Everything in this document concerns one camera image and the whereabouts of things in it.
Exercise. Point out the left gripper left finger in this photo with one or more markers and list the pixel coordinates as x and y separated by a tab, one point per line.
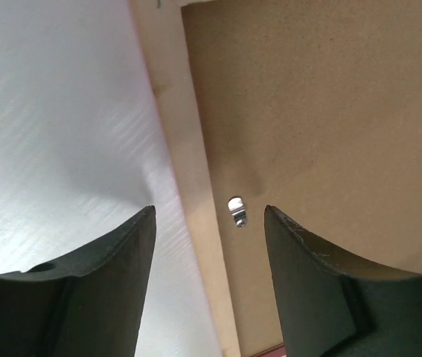
88	302

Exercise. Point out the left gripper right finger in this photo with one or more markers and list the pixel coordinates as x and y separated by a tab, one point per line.
332	302

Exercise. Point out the brown cardboard backing board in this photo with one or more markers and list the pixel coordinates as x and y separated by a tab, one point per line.
314	107

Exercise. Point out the pink wooden picture frame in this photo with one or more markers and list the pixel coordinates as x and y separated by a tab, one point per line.
162	36

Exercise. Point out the small metal frame clip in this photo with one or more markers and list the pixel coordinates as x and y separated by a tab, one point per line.
237	209

